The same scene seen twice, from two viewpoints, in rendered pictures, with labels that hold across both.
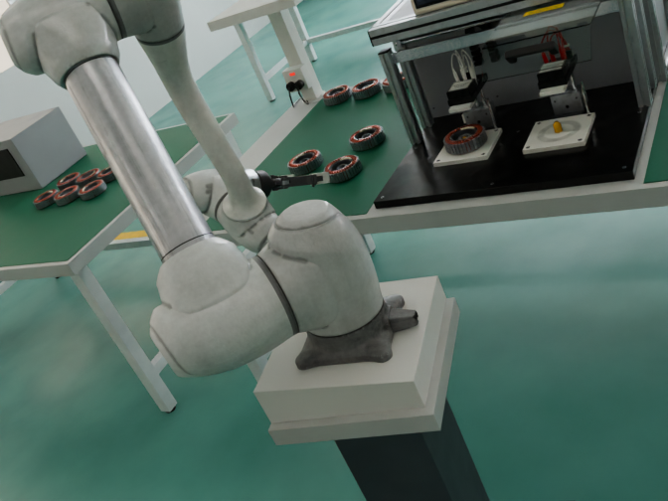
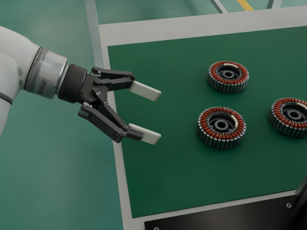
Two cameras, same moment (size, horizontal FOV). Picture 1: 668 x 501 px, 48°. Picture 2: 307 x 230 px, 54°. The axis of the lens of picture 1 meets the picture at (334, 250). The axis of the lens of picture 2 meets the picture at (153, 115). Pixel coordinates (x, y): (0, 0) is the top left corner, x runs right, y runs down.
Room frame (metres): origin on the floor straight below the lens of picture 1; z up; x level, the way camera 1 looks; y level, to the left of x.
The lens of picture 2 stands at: (1.57, -0.32, 1.31)
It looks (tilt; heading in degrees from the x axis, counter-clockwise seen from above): 46 degrees down; 41
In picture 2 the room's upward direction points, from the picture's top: straight up
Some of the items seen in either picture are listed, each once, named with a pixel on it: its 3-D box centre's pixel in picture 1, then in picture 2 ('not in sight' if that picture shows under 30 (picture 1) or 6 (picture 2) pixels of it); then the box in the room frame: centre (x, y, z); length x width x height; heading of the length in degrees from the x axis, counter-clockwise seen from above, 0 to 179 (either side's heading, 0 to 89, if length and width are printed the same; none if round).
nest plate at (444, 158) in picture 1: (467, 147); not in sight; (1.79, -0.44, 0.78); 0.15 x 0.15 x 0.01; 52
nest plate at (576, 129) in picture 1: (559, 133); not in sight; (1.64, -0.63, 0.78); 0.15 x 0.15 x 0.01; 52
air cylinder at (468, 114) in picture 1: (480, 114); not in sight; (1.91, -0.53, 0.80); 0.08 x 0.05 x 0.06; 52
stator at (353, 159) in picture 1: (342, 168); (220, 127); (2.04, -0.12, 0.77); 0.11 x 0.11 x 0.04
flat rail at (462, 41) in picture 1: (495, 33); not in sight; (1.80, -0.59, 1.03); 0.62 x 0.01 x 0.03; 52
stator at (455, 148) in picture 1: (465, 139); not in sight; (1.79, -0.44, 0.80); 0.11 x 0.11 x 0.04
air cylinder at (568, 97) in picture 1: (568, 98); not in sight; (1.76, -0.72, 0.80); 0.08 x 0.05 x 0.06; 52
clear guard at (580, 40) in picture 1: (547, 30); not in sight; (1.63, -0.66, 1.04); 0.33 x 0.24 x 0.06; 142
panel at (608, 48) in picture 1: (521, 49); not in sight; (1.92, -0.69, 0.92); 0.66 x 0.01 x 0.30; 52
